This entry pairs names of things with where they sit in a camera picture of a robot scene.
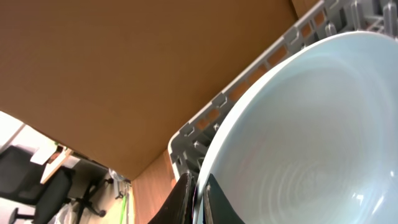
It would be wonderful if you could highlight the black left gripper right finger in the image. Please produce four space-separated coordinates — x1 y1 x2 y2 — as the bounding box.
203 174 244 224

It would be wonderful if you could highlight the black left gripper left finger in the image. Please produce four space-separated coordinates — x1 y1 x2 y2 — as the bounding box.
148 172 195 224

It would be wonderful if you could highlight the light blue plate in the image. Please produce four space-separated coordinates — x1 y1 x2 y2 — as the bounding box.
193 31 397 223

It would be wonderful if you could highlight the grey dishwasher rack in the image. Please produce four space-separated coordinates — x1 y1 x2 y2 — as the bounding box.
168 0 397 179

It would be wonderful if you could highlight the brown cardboard panel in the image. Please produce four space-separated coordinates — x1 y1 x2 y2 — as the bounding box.
1 0 314 223

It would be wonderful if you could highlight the black office chair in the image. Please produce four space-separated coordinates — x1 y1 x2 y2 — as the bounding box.
0 145 114 224

